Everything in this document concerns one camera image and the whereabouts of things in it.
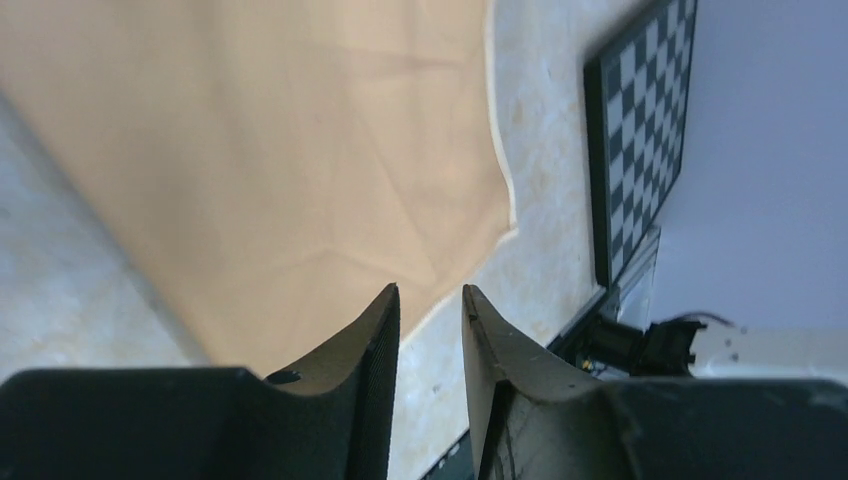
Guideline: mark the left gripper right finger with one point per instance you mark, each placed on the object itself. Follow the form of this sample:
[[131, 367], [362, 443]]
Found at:
[[566, 424]]

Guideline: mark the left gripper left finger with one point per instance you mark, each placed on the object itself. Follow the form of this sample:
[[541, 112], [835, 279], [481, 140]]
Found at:
[[326, 416]]

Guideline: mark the orange cloth napkin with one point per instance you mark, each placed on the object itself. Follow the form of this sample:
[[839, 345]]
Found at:
[[271, 165]]

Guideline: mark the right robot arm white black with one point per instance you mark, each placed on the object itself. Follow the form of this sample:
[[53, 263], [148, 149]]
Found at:
[[704, 345]]

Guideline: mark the black white checkerboard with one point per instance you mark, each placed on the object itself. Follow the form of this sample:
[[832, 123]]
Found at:
[[636, 88]]

